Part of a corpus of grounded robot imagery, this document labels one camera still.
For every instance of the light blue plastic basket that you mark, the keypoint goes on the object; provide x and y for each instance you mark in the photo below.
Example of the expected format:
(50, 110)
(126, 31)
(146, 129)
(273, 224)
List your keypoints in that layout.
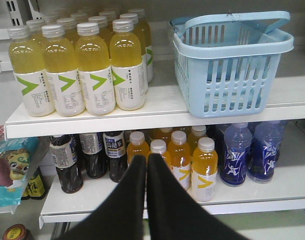
(225, 64)

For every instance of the blue sports drink bottle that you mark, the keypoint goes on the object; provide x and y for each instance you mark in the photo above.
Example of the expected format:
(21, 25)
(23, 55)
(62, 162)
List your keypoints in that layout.
(237, 141)
(268, 137)

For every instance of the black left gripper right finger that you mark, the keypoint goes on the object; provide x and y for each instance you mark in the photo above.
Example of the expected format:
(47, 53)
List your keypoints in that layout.
(173, 214)

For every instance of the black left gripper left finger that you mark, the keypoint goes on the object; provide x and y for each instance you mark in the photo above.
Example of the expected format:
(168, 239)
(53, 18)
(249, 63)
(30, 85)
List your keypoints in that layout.
(120, 216)

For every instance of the teal snack bag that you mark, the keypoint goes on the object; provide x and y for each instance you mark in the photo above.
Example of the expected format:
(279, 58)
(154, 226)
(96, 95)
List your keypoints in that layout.
(15, 160)

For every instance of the pale green drink bottle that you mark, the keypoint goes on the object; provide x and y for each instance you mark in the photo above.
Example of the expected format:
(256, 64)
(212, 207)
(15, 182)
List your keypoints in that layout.
(127, 66)
(94, 68)
(62, 71)
(29, 70)

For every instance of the red lid sauce jar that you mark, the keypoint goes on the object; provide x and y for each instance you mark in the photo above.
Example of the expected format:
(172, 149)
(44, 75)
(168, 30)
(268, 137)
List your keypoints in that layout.
(17, 232)

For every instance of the dark tea bottle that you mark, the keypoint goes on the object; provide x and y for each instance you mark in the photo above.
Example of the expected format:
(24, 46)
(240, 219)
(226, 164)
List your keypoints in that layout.
(94, 154)
(115, 149)
(63, 153)

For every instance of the white shelf board middle left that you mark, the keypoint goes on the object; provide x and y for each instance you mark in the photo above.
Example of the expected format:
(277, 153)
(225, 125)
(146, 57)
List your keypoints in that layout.
(286, 190)

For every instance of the orange juice bottle white cap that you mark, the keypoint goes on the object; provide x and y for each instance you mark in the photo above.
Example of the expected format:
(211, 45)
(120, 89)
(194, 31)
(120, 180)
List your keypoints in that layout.
(158, 146)
(137, 146)
(180, 158)
(204, 170)

